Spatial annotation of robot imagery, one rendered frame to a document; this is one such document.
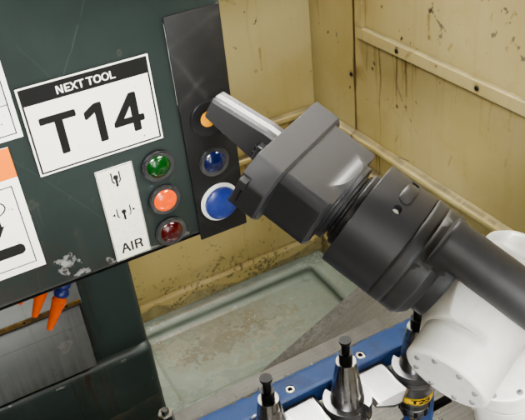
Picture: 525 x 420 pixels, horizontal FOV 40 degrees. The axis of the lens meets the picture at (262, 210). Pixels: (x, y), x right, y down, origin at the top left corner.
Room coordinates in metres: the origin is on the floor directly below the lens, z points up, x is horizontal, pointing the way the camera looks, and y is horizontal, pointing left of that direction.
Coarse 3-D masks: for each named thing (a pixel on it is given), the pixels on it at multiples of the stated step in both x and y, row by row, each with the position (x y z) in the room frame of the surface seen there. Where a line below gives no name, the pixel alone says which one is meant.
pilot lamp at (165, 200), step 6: (162, 192) 0.50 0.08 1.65; (168, 192) 0.50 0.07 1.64; (174, 192) 0.51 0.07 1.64; (156, 198) 0.50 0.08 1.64; (162, 198) 0.50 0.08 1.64; (168, 198) 0.50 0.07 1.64; (174, 198) 0.50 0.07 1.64; (156, 204) 0.50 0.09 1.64; (162, 204) 0.50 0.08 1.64; (168, 204) 0.50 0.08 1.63; (174, 204) 0.50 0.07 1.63; (162, 210) 0.50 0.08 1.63
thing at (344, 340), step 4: (344, 336) 0.64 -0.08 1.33; (340, 340) 0.64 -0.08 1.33; (344, 340) 0.63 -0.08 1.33; (348, 340) 0.63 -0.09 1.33; (340, 344) 0.63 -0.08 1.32; (344, 344) 0.63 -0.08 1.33; (348, 344) 0.63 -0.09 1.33; (344, 348) 0.63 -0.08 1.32; (348, 348) 0.63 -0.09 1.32; (340, 352) 0.64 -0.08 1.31; (344, 352) 0.63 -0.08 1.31; (348, 352) 0.63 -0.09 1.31; (340, 356) 0.63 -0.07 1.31; (344, 356) 0.63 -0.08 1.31; (348, 356) 0.63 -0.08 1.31; (340, 360) 0.63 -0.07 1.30; (344, 360) 0.63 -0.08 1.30; (348, 360) 0.63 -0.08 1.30; (344, 364) 0.63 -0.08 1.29; (348, 364) 0.63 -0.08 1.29
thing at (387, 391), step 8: (368, 368) 0.69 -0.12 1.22; (376, 368) 0.69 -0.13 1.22; (384, 368) 0.69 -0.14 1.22; (360, 376) 0.68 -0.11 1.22; (368, 376) 0.68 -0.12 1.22; (376, 376) 0.67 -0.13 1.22; (384, 376) 0.67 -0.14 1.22; (392, 376) 0.67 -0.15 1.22; (368, 384) 0.66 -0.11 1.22; (376, 384) 0.66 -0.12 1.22; (384, 384) 0.66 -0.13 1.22; (392, 384) 0.66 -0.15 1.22; (400, 384) 0.66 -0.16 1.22; (376, 392) 0.65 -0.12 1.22; (384, 392) 0.64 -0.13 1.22; (392, 392) 0.64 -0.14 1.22; (400, 392) 0.64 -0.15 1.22; (376, 400) 0.63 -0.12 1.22; (384, 400) 0.63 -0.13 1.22; (392, 400) 0.63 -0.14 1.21; (400, 400) 0.63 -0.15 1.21
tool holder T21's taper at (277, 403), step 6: (258, 396) 0.59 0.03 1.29; (276, 396) 0.59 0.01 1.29; (258, 402) 0.58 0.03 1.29; (276, 402) 0.58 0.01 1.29; (258, 408) 0.58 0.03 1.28; (264, 408) 0.58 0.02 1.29; (270, 408) 0.58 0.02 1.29; (276, 408) 0.58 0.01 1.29; (282, 408) 0.59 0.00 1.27; (258, 414) 0.58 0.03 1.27; (264, 414) 0.58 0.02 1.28; (270, 414) 0.57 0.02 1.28; (276, 414) 0.58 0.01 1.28; (282, 414) 0.58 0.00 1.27
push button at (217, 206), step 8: (216, 192) 0.52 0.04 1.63; (224, 192) 0.52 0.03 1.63; (208, 200) 0.51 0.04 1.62; (216, 200) 0.52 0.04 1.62; (224, 200) 0.52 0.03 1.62; (208, 208) 0.51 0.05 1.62; (216, 208) 0.51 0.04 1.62; (224, 208) 0.52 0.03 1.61; (232, 208) 0.52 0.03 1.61; (216, 216) 0.51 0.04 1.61; (224, 216) 0.52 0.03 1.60
